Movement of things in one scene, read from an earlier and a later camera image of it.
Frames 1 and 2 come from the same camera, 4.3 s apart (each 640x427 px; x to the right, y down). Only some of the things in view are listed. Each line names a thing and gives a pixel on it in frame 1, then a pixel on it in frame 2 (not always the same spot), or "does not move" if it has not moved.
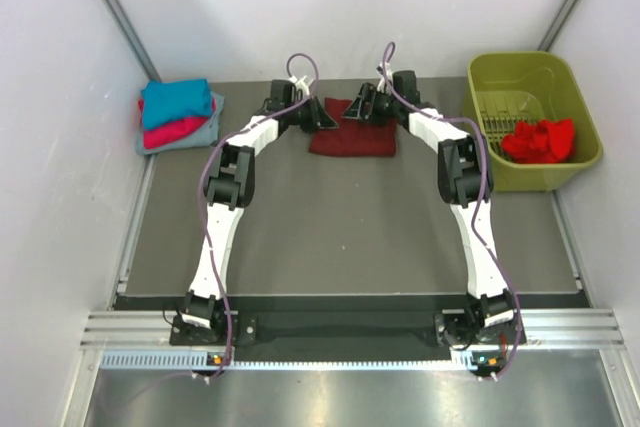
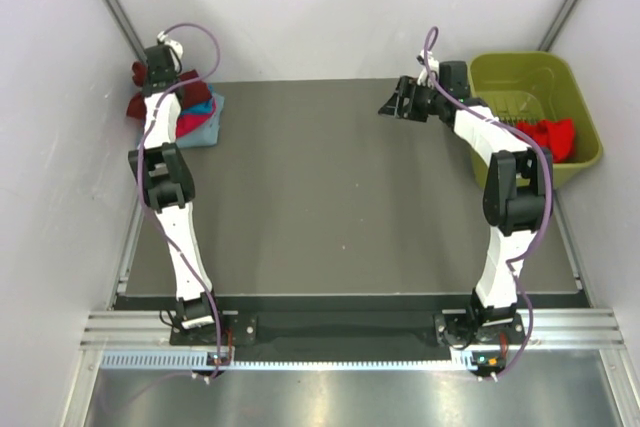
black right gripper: (368, 96) -> (406, 89)
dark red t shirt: (353, 136) -> (190, 86)
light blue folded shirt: (206, 136) does not move
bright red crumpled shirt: (546, 141) does not move
